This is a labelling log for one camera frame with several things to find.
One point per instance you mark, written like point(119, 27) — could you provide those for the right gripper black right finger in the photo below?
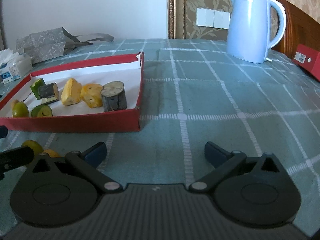
point(254, 191)

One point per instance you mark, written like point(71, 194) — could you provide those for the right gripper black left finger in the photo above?
point(54, 192)

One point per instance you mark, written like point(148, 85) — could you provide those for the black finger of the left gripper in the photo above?
point(17, 157)

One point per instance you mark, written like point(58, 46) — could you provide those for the green tomato with stem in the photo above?
point(20, 110)

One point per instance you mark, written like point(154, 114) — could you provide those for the dark green cucumber end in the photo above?
point(41, 111)

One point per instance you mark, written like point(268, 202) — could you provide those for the dark sugarcane piece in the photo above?
point(48, 93)
point(113, 96)

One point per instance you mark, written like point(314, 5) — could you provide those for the large yellow jackfruit piece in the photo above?
point(71, 92)

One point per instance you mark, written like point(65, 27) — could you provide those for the green cucumber chunk in tray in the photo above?
point(35, 87)

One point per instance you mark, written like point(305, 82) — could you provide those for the white tissue pack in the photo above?
point(14, 65)

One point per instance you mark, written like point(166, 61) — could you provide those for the yellow jackfruit piece in tray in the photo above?
point(91, 95)

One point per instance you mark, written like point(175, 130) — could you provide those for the green checked tablecloth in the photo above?
point(194, 92)

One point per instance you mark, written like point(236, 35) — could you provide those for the grey patterned gift bag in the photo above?
point(53, 43)

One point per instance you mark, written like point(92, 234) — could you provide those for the red shallow cardboard tray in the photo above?
point(79, 118)

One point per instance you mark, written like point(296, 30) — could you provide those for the red box with label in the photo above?
point(308, 59)

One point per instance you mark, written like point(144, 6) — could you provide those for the brown wooden headboard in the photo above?
point(300, 29)

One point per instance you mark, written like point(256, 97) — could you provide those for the light blue electric kettle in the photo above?
point(250, 27)

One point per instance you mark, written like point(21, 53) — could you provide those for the white wall switch panel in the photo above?
point(212, 18)

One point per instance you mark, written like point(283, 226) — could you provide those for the gold ornate wall frame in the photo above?
point(182, 19)

